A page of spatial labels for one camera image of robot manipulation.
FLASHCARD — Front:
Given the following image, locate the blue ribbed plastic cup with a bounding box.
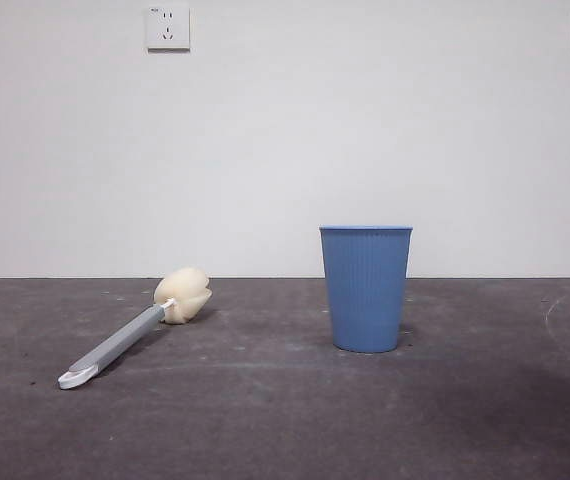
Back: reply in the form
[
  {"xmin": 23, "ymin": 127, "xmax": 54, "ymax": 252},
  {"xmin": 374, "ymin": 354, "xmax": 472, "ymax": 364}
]
[{"xmin": 319, "ymin": 225, "xmax": 414, "ymax": 354}]

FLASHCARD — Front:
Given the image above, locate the cream sponge cup brush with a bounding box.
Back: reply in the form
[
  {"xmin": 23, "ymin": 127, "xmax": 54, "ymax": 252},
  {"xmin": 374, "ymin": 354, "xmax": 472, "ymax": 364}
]
[{"xmin": 57, "ymin": 266, "xmax": 214, "ymax": 391}]

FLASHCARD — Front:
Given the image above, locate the white wall power socket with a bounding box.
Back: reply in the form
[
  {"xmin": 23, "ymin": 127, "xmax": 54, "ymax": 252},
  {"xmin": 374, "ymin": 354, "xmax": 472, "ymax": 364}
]
[{"xmin": 146, "ymin": 4, "xmax": 191, "ymax": 53}]

